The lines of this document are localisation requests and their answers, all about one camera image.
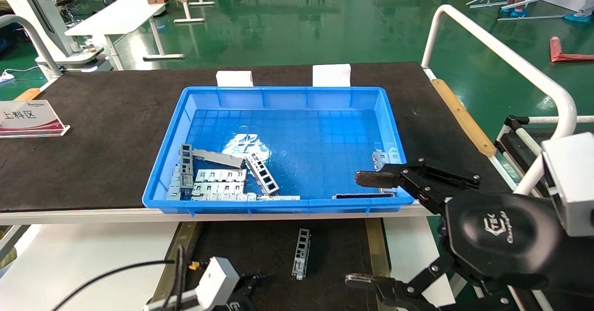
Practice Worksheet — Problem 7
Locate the flat slotted grey plate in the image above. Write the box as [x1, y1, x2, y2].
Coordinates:
[192, 182, 245, 196]
[194, 169, 247, 183]

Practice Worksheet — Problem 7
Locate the small grey clip bracket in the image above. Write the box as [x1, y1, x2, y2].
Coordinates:
[166, 164, 183, 201]

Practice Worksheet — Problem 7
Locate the short aluminium bar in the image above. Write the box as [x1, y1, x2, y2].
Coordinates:
[497, 14, 565, 22]

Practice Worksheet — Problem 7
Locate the grey bracket with tabs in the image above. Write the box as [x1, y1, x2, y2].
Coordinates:
[372, 151, 402, 194]

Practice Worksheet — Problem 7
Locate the red angled object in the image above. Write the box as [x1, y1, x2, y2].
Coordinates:
[549, 36, 594, 63]

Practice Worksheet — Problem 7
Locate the white label card left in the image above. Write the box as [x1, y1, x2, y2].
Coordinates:
[216, 71, 254, 88]

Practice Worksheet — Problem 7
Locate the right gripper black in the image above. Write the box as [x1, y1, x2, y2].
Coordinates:
[344, 157, 565, 311]

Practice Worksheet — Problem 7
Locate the white tubular handrail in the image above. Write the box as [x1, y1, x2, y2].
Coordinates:
[420, 4, 578, 195]

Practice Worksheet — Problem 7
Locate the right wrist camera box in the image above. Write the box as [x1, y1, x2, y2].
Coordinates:
[541, 132, 594, 237]

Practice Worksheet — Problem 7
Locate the black white trolley frame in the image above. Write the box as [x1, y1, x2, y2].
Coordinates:
[494, 115, 594, 196]

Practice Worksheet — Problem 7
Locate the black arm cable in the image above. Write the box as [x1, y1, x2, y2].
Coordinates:
[51, 245, 187, 311]

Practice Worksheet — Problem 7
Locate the wooden edge strip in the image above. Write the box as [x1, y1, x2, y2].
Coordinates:
[431, 78, 497, 158]

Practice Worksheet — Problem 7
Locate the white work table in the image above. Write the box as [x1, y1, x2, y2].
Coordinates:
[65, 0, 186, 71]

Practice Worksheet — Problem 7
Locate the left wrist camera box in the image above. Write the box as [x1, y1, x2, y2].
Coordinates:
[195, 256, 240, 310]

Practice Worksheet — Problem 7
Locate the upright grey ladder bracket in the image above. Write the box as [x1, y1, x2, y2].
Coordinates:
[180, 143, 194, 189]

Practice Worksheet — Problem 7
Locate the long thin grey strip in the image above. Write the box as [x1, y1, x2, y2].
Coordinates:
[191, 192, 301, 202]

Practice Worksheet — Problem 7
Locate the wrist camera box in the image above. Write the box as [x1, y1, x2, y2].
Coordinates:
[541, 132, 594, 237]
[195, 256, 240, 310]

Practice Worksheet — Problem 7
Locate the blue shoe cover foot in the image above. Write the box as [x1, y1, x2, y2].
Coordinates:
[563, 0, 594, 23]

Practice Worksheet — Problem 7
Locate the grey tubular handrail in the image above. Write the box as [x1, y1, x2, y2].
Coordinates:
[0, 14, 64, 80]

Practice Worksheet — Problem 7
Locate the red white sign placard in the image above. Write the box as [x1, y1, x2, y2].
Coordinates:
[0, 99, 71, 139]

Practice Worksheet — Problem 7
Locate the long flat grey part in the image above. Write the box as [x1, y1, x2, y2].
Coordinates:
[192, 148, 245, 169]

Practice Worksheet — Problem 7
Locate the white label card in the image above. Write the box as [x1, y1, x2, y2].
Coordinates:
[312, 64, 352, 88]
[216, 71, 254, 88]

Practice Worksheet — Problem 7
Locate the white label card right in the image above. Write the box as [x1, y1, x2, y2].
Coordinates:
[312, 64, 352, 88]

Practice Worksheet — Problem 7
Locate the blue plastic bin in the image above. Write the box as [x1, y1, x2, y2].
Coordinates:
[142, 86, 414, 217]

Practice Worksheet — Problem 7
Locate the short wooden strip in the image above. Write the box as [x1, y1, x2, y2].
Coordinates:
[13, 88, 43, 102]

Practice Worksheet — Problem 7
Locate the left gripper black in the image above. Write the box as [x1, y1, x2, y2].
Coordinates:
[225, 273, 275, 311]

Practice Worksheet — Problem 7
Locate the white machine stand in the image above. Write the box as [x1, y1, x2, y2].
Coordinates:
[0, 0, 113, 73]

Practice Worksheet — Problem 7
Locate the white table leg frame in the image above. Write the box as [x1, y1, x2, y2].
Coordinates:
[157, 0, 217, 24]

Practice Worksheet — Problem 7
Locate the grey metal bracket with holes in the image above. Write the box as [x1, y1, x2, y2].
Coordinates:
[291, 228, 311, 281]

